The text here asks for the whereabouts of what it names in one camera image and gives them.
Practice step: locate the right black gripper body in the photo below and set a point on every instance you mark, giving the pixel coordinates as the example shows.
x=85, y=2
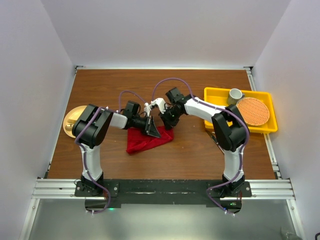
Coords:
x=171, y=116

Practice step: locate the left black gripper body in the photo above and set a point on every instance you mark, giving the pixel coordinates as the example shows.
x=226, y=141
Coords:
x=143, y=123

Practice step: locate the red cloth napkin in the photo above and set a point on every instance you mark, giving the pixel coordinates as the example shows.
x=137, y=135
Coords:
x=138, y=142

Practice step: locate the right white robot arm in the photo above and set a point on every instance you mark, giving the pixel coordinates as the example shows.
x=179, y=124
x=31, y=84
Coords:
x=230, y=129

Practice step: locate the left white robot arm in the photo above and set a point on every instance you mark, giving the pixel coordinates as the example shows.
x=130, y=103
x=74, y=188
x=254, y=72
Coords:
x=91, y=128

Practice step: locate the silver knife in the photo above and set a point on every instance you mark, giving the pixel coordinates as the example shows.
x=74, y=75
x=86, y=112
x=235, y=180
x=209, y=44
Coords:
x=211, y=135

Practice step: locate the yellow plastic tray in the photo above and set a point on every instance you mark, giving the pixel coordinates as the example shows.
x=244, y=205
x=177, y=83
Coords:
x=218, y=96

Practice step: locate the round wooden plate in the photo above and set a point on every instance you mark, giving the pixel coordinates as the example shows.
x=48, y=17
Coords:
x=71, y=118

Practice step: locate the white cup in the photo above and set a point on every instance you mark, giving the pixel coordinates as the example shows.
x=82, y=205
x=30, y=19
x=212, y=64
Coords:
x=234, y=96

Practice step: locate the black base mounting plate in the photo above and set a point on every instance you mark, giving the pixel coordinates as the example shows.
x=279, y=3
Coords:
x=161, y=192

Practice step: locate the orange woven coaster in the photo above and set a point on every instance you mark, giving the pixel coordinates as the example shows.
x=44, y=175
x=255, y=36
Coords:
x=253, y=111

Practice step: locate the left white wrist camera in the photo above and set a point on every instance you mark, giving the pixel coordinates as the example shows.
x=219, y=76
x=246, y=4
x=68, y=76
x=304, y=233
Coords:
x=148, y=108

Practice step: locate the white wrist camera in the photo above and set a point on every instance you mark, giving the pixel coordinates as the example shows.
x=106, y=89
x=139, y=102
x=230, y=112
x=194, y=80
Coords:
x=158, y=103
x=148, y=108

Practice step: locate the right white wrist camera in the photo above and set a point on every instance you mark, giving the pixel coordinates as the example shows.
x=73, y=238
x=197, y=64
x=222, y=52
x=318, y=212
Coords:
x=158, y=103

